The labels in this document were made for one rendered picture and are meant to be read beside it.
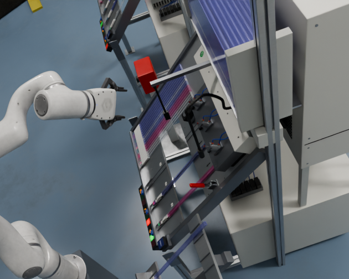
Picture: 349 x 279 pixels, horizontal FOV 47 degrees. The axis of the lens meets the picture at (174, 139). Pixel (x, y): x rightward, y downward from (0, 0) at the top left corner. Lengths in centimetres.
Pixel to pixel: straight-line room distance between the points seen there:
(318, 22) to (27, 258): 121
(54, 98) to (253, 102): 54
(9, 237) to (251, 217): 103
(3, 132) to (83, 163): 197
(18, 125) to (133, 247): 165
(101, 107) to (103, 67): 243
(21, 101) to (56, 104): 12
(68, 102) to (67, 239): 182
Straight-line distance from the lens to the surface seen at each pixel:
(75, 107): 118
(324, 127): 139
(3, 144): 118
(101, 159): 307
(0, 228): 147
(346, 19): 107
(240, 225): 190
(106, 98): 128
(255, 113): 115
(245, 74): 102
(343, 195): 197
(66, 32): 427
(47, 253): 174
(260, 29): 90
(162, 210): 183
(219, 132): 144
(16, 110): 120
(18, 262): 158
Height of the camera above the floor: 238
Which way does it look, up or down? 54 degrees down
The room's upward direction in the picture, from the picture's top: 24 degrees counter-clockwise
